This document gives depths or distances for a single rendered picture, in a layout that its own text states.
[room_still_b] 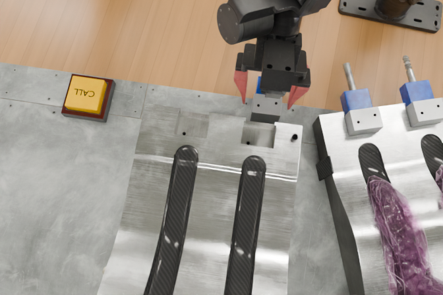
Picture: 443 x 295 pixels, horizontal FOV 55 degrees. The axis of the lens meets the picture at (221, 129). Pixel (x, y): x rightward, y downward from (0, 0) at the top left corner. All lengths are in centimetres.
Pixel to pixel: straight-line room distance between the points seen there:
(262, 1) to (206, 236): 35
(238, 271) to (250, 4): 38
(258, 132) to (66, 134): 35
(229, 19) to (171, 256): 35
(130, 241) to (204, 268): 12
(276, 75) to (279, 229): 24
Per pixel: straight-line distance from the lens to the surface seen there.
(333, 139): 74
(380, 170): 75
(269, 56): 60
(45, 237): 80
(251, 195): 67
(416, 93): 80
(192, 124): 72
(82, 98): 80
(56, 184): 81
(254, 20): 59
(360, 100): 76
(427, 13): 96
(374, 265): 69
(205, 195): 66
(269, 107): 74
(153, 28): 87
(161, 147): 68
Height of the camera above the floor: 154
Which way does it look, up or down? 73 degrees down
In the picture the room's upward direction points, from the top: straight up
